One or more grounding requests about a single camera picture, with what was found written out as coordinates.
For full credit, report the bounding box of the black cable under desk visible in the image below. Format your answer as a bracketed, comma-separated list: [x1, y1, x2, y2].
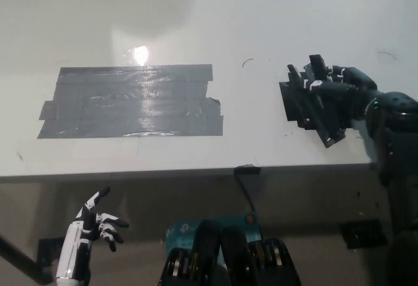
[235, 173, 257, 214]

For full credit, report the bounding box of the black stapler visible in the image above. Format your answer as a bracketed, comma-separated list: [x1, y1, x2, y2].
[287, 54, 347, 148]

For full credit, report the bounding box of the black metal frame bar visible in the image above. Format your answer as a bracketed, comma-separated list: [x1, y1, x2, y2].
[0, 233, 55, 284]

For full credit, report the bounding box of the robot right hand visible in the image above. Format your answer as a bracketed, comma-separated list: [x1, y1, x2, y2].
[302, 65, 378, 120]

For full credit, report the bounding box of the grey duct tape patch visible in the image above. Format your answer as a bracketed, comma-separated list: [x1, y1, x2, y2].
[37, 64, 224, 140]

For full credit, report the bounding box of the black tape square patch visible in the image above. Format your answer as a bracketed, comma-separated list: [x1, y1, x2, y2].
[279, 82, 352, 132]

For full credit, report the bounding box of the black floor tape mark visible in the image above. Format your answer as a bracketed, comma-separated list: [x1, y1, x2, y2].
[37, 237, 68, 267]
[339, 219, 389, 250]

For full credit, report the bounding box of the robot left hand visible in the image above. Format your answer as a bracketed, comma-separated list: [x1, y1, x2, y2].
[54, 186, 130, 283]

